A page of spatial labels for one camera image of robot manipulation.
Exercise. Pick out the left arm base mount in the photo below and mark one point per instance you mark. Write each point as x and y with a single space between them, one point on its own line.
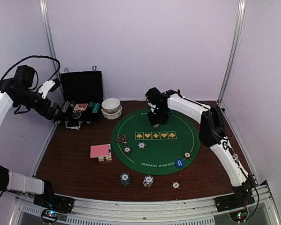
58 203

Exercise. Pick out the red triangular all-in button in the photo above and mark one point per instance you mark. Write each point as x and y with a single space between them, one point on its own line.
122 139

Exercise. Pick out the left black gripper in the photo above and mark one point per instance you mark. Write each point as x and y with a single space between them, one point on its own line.
48 114

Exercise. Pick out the aluminium frame post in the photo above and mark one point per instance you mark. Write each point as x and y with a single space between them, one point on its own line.
48 32
233 50

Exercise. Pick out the gold striped card box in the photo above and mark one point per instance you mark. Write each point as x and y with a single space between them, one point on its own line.
106 158

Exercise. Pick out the blue white poker chip stack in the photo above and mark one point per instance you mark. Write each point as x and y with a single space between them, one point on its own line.
148 181

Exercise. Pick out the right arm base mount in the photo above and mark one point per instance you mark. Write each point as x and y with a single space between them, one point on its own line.
230 202

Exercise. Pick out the left aluminium frame post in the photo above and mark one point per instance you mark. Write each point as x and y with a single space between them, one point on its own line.
48 32

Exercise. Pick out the right aluminium frame post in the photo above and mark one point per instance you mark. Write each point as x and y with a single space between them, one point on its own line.
233 50

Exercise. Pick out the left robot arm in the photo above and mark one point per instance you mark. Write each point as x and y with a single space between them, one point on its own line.
11 181

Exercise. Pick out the teal poker chip stack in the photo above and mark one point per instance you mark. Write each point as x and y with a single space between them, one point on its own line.
125 179

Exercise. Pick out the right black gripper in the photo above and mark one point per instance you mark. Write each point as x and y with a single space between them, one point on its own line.
155 121

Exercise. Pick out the green round poker mat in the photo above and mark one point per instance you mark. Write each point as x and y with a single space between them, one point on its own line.
164 144

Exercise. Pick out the front aluminium rail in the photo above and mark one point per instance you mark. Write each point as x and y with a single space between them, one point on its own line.
200 211

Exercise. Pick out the brown poker chip stack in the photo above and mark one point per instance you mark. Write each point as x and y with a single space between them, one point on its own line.
175 185

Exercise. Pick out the clear round dealer button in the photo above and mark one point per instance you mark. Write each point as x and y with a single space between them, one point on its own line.
76 115

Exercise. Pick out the blue cream chip row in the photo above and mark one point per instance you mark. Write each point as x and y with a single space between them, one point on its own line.
65 107

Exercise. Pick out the black poker chip case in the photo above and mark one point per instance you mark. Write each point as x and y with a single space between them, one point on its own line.
82 87

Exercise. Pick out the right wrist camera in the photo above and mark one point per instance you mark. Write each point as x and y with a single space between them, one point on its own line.
154 97

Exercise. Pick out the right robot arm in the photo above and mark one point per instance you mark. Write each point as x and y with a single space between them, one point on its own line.
212 133

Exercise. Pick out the white scalloped ceramic dish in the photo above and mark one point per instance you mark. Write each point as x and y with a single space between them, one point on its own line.
112 116

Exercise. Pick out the blue small blind button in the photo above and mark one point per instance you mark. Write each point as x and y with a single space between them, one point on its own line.
179 163

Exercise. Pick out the teal chip row in case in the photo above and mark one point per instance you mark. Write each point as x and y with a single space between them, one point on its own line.
96 108

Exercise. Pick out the red playing card deck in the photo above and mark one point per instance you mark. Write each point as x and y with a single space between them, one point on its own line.
97 151

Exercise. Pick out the white ceramic bowl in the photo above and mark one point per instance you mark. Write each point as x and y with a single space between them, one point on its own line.
111 105

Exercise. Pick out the card deck in case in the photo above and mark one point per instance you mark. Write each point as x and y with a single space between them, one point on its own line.
80 107

